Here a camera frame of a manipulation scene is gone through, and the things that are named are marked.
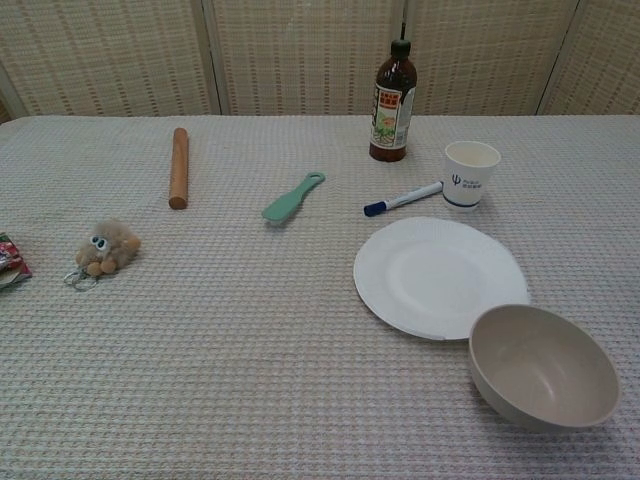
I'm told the green plastic rice paddle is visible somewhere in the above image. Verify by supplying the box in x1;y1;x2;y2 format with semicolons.
260;171;327;229

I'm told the beige bowl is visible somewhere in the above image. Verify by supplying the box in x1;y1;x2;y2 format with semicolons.
467;303;622;435

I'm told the red snack pouch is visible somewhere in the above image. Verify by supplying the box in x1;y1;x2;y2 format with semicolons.
0;231;34;292

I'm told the white waffle-weave tablecloth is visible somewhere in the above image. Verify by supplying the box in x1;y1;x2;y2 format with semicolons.
0;115;640;480

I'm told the white paper plate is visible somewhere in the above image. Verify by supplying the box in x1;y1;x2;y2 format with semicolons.
352;215;532;343

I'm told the woven bamboo folding screen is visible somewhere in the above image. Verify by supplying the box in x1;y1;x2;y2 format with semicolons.
0;0;640;124

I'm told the brown sauce bottle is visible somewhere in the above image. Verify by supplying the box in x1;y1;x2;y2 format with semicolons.
368;38;418;163

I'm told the blue-capped white marker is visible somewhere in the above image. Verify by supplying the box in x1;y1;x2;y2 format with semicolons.
362;180;445;218

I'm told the fluffy plush keychain toy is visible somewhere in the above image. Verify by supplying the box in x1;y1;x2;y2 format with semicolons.
62;217;143;290

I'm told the white paper cup blue logo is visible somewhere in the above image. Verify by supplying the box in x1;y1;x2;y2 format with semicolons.
439;140;503;214

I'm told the wooden rolling pin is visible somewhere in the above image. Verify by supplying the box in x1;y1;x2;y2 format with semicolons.
167;127;190;211

